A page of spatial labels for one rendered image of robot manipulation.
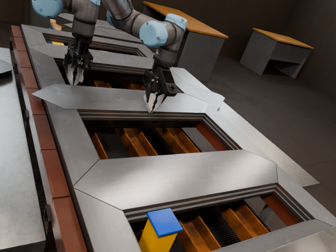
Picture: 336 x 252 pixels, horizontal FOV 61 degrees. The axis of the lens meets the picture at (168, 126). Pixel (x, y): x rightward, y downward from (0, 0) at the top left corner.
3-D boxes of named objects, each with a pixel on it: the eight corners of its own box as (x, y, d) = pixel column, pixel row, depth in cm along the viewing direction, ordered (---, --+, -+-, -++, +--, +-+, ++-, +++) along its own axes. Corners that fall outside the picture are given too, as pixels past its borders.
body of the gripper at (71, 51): (69, 70, 100) (75, 36, 94) (64, 60, 106) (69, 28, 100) (91, 72, 104) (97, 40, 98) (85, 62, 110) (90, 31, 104)
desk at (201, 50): (166, 49, 542) (178, 9, 507) (210, 82, 452) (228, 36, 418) (132, 44, 499) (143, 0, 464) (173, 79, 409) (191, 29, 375)
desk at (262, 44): (296, 79, 675) (314, 48, 638) (260, 76, 593) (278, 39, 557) (273, 66, 721) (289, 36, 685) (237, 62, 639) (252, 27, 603)
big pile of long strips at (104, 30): (150, 37, 241) (152, 30, 238) (173, 56, 213) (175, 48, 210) (50, 18, 197) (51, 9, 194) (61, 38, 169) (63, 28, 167)
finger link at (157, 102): (151, 106, 116) (158, 86, 112) (158, 114, 112) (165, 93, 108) (145, 106, 115) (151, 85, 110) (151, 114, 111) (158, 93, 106)
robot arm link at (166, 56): (182, 53, 100) (162, 50, 95) (177, 66, 102) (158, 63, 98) (172, 46, 105) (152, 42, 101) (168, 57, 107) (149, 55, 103)
